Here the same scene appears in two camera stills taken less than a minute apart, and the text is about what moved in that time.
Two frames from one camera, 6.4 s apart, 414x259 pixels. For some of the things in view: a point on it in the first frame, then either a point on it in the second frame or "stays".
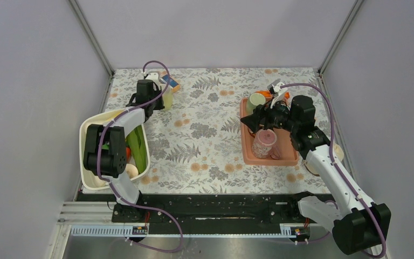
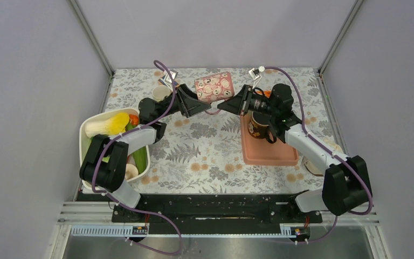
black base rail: x=212 y=208 stays
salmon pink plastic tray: x=289 y=155 stays
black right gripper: x=253 y=121 -> x=236 y=103
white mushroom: x=131 y=170 stays
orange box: x=268 y=95 stays
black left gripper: x=159 y=105 -> x=187 y=102
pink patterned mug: x=264 y=144 -> x=213 y=89
